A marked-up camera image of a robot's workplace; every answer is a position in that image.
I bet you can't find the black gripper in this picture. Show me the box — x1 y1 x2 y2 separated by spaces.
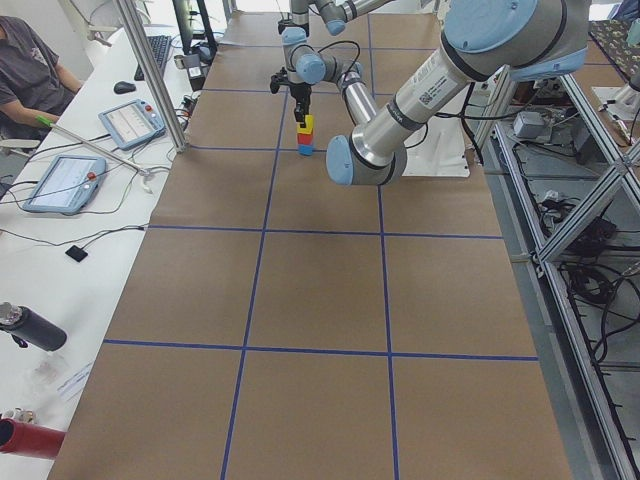
289 83 312 126

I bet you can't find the yellow cube block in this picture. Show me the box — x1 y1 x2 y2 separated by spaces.
296 114 314 135

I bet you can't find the red cube block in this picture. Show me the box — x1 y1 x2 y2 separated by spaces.
297 132 314 147

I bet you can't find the blue cube block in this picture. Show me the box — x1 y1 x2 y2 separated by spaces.
298 144 314 156

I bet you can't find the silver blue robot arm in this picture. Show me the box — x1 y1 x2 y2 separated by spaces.
278 0 389 36
278 0 590 185

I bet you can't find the black keyboard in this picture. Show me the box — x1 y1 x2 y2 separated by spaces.
147 35 172 78

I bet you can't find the far blue teach pendant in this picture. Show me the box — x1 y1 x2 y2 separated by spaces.
98 99 165 151

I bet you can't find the blue teach pendant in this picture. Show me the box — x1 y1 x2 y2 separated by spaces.
98 99 165 151
22 154 107 214

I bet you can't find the black computer mouse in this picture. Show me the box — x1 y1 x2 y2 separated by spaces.
113 81 136 95

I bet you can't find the grey power adapter box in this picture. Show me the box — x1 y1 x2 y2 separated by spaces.
513 111 552 141

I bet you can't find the near blue teach pendant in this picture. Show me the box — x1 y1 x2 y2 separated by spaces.
22 154 107 214

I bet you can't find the metal rod with green tip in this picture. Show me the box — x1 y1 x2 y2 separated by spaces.
36 115 150 177

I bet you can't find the small black square pad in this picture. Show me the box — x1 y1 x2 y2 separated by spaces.
65 245 88 263

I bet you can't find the seated person in grey shirt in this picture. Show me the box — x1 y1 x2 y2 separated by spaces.
1 16 83 140

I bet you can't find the black water bottle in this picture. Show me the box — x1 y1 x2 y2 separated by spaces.
1 302 67 352

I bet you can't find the red cylinder bottle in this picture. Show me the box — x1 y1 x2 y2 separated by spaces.
1 418 66 460

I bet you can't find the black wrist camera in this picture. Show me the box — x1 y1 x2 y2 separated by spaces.
269 70 290 94

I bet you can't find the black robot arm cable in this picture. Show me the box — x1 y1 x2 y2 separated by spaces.
314 40 364 81

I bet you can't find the aluminium frame post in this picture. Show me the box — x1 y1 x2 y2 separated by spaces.
114 0 187 153

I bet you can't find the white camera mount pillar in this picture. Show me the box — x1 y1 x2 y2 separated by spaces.
403 117 470 178

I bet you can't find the aluminium side frame rail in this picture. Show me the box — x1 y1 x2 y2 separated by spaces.
488 75 639 479

